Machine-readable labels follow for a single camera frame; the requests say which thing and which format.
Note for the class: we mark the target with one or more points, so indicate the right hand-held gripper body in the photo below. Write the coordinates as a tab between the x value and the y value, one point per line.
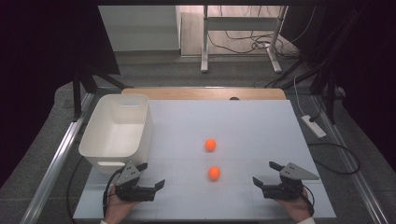
285	190

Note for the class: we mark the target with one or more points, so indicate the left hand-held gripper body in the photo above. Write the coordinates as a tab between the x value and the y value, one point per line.
134	193

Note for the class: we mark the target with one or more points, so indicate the white plastic bin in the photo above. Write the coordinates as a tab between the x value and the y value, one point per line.
118	137

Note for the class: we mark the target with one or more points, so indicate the orange ball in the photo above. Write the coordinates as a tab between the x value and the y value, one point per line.
210	144
214	173

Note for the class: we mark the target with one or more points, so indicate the person's left hand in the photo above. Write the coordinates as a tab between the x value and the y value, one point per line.
117	210

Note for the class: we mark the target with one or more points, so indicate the person's right hand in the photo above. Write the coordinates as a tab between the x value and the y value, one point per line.
299	210

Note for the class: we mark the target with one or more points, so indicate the white table board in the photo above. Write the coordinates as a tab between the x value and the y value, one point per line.
249	124

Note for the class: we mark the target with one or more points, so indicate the white power strip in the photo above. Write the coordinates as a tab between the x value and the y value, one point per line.
313	127

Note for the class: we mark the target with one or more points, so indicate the black table grommet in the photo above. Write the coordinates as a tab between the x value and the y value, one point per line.
234	98

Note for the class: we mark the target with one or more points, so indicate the wooden table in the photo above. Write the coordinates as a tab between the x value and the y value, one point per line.
193	93

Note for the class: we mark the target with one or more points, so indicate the black stand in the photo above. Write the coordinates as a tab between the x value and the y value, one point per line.
77	96

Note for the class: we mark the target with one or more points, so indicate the black curtain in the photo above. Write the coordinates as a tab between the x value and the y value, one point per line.
40	62
367	62

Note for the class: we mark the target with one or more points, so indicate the white cabinet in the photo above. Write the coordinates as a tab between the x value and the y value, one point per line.
140	28

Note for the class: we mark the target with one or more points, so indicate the metal floor rail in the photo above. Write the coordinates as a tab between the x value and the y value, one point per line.
355	174
56	161

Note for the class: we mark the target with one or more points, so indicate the white desk frame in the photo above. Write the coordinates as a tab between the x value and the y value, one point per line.
239	23

